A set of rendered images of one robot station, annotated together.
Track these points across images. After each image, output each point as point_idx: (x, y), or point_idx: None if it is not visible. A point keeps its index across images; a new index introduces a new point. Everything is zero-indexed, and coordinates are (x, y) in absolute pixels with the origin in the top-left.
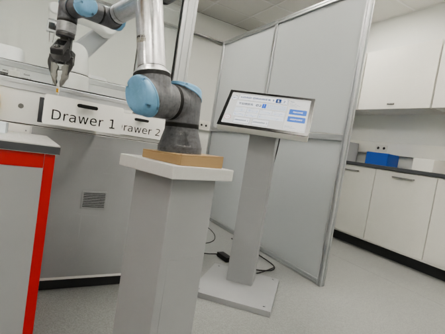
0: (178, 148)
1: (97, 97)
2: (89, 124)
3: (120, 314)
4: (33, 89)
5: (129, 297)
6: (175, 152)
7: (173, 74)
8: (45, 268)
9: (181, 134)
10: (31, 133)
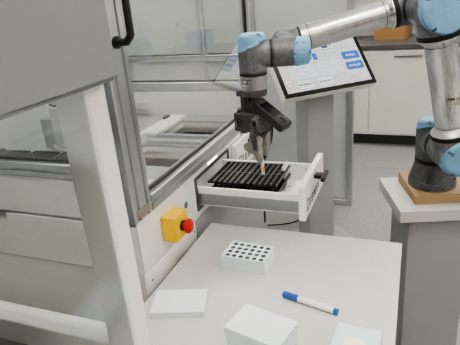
0: (454, 183)
1: (222, 138)
2: (315, 192)
3: (411, 341)
4: (189, 174)
5: (422, 324)
6: (453, 188)
7: None
8: None
9: None
10: (197, 231)
